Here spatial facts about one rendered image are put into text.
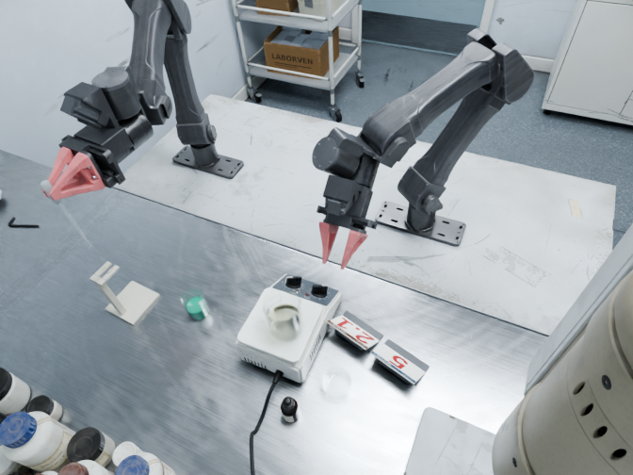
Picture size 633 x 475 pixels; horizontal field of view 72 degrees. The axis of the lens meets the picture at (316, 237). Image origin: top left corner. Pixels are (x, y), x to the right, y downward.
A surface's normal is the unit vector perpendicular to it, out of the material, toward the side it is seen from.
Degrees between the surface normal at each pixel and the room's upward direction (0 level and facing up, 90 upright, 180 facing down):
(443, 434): 0
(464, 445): 0
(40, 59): 90
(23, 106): 90
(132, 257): 0
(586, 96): 90
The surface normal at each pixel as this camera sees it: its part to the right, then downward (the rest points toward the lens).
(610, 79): -0.43, 0.70
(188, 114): -0.02, 0.65
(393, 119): -0.38, -0.46
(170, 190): -0.06, -0.64
